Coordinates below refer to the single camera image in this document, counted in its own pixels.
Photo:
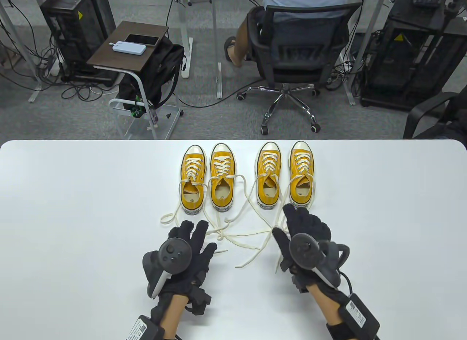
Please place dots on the person's right hand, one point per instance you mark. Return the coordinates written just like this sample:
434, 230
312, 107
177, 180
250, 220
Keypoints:
306, 223

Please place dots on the person's left hand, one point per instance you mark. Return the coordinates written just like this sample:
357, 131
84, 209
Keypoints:
193, 267

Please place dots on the gray handheld controller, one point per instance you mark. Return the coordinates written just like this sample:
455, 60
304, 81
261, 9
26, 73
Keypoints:
175, 250
304, 250

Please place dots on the white shoe lace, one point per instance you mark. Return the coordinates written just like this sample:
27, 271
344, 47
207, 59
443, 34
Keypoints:
193, 167
222, 164
301, 161
269, 161

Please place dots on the person's left forearm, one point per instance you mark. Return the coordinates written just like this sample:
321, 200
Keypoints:
174, 312

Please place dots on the person's right forearm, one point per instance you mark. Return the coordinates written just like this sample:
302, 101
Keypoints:
326, 303

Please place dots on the white desk leg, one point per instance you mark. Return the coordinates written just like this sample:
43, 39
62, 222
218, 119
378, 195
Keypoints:
349, 88
35, 91
185, 62
219, 80

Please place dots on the dark office chair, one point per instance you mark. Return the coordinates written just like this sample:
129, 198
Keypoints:
419, 113

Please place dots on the green bag accessory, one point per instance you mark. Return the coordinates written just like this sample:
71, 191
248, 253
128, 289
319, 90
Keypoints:
136, 106

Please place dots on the black mesh office chair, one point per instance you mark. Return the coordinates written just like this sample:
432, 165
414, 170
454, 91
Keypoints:
303, 44

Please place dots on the black computer rack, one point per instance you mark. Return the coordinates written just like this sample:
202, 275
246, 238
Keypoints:
397, 62

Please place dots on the black sandal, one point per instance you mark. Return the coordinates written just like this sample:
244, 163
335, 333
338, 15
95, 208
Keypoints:
229, 48

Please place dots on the black backpack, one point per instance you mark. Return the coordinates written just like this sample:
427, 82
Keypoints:
160, 69

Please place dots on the brown side table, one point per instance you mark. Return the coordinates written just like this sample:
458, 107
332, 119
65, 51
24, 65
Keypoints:
109, 55

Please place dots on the light blue power bank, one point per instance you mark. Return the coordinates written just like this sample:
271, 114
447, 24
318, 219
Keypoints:
129, 48

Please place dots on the black smartphone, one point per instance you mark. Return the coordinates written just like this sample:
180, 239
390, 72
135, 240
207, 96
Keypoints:
142, 39

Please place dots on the black computer tower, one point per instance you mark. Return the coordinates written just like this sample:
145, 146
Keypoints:
73, 26

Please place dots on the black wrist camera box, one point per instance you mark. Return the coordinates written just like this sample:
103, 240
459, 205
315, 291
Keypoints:
359, 314
144, 329

